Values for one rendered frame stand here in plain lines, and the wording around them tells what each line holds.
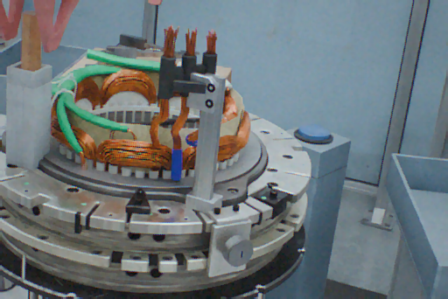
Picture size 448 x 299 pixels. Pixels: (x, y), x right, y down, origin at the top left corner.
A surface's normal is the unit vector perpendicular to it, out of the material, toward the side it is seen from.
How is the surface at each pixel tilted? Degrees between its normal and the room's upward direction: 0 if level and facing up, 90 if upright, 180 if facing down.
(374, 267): 0
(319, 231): 90
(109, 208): 0
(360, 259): 0
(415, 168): 90
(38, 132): 90
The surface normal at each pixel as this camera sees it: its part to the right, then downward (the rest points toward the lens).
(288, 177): 0.11, -0.92
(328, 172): 0.76, 0.33
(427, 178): -0.02, 0.38
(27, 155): -0.35, 0.32
